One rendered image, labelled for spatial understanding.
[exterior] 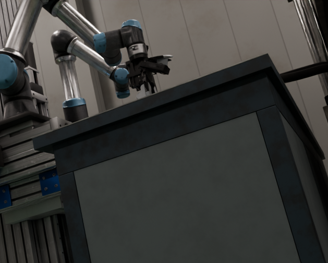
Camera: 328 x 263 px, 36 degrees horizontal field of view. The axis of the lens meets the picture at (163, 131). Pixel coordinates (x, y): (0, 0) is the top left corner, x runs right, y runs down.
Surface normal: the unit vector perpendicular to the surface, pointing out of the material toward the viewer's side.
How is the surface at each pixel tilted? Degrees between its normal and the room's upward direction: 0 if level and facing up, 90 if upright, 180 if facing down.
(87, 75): 90
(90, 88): 90
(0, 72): 96
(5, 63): 96
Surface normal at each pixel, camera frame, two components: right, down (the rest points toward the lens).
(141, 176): -0.36, -0.16
